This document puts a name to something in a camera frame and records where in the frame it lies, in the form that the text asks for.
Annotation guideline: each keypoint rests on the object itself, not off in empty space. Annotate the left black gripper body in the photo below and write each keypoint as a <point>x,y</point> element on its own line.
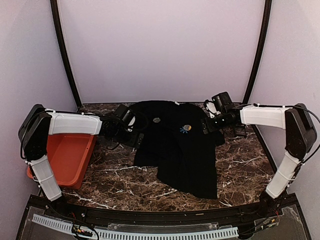
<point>131,140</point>

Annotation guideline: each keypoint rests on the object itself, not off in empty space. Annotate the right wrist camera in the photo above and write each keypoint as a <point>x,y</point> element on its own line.
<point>210,107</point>

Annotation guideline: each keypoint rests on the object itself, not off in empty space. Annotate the black frame post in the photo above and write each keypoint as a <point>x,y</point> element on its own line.
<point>259,51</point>
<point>63,52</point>

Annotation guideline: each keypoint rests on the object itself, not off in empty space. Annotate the white slotted cable duct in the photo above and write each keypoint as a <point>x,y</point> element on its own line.
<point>117,231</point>

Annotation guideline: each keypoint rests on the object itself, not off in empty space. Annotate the left black frame post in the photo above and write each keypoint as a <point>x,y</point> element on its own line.
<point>63,52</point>

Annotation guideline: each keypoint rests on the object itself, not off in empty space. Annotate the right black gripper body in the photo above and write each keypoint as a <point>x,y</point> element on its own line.
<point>206,123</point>

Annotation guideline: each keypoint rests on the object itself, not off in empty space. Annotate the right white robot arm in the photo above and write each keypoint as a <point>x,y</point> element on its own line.
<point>295,120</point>

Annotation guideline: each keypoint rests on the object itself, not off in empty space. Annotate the black front rail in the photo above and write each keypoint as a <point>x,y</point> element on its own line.
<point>239,215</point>

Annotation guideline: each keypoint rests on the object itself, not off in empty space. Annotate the black t-shirt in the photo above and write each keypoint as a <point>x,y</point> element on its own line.
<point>185,160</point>

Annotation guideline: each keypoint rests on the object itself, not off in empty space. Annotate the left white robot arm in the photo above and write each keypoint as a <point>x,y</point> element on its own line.
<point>41,122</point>

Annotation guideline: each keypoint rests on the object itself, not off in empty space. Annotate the black display stand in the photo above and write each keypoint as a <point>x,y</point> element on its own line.
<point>239,130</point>

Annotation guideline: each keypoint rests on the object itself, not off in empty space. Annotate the orange plastic bin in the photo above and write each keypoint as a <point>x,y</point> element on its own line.
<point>69,156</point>

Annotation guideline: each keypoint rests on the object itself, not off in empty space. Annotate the right black frame post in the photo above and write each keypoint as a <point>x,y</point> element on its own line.
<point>259,51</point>

